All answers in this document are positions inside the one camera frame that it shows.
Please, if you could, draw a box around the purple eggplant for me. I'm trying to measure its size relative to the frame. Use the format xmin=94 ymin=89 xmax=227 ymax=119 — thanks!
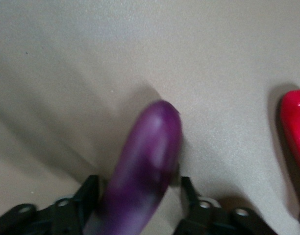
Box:
xmin=85 ymin=99 xmax=184 ymax=235

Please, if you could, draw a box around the red chili pepper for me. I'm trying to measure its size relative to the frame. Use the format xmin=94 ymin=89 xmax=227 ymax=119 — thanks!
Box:
xmin=280 ymin=89 xmax=300 ymax=233

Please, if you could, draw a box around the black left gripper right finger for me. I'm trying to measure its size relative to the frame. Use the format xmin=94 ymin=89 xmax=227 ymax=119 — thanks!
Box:
xmin=173 ymin=176 xmax=276 ymax=235

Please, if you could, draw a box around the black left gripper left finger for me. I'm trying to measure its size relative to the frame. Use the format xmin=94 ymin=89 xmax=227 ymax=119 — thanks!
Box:
xmin=0 ymin=174 xmax=100 ymax=235

